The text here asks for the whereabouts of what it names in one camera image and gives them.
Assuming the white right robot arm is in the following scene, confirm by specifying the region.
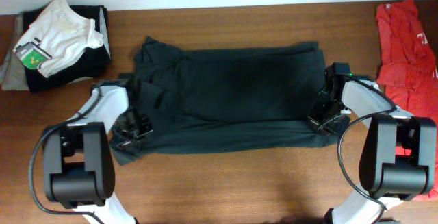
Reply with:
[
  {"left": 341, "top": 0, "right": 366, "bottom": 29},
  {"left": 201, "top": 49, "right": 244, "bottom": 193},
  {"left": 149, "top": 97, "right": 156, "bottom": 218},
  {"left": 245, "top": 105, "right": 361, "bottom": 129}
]
[{"left": 308, "top": 63, "right": 437, "bottom": 224}]

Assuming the red t-shirt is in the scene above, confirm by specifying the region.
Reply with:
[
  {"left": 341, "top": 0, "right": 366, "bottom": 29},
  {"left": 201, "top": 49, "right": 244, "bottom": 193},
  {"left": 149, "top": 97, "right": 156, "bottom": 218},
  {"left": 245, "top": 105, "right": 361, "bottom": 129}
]
[{"left": 375, "top": 0, "right": 438, "bottom": 203}]

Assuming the grey folded garment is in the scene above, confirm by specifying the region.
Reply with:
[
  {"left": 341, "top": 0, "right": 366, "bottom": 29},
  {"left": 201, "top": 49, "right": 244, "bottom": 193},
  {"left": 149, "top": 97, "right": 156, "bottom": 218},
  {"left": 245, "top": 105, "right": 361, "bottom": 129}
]
[{"left": 1, "top": 13, "right": 29, "bottom": 91}]

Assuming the white folded t-shirt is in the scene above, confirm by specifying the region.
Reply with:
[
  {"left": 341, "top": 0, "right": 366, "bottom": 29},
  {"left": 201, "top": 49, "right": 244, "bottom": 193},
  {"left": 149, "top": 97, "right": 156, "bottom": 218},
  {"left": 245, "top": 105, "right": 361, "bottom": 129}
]
[{"left": 13, "top": 0, "right": 104, "bottom": 78}]

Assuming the black folded garment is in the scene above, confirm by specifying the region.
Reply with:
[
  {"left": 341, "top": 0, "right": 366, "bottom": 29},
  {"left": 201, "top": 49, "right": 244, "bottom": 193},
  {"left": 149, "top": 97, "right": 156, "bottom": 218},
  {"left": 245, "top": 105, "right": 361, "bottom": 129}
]
[{"left": 25, "top": 5, "right": 112, "bottom": 94}]

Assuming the dark green Nike t-shirt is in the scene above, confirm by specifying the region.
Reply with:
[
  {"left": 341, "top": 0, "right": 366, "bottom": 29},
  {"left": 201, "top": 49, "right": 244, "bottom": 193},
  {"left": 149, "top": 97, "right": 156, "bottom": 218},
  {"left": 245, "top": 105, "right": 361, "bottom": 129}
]
[{"left": 110, "top": 38, "right": 338, "bottom": 165}]

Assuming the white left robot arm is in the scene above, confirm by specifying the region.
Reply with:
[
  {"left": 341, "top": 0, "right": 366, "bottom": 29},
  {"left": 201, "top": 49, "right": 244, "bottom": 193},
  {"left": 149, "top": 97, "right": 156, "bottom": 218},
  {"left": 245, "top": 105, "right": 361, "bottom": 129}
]
[{"left": 36, "top": 73, "right": 153, "bottom": 223}]

